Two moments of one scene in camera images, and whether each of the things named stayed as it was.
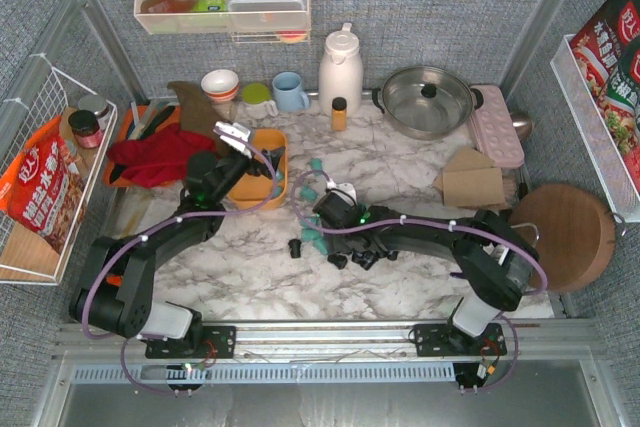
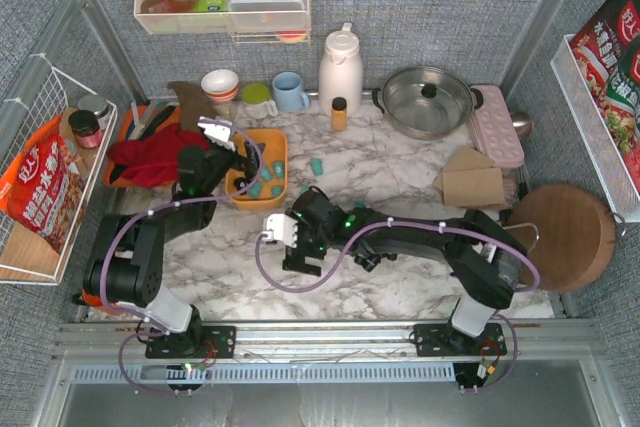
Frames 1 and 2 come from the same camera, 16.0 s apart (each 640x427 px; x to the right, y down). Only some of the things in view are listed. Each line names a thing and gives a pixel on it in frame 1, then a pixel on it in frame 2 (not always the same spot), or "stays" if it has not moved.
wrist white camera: (234, 133) -> (217, 130)
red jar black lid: (86, 128) stays
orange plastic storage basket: (259, 190) stays
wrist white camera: (346, 188) -> (280, 228)
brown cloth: (197, 113) stays
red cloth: (158, 157) stays
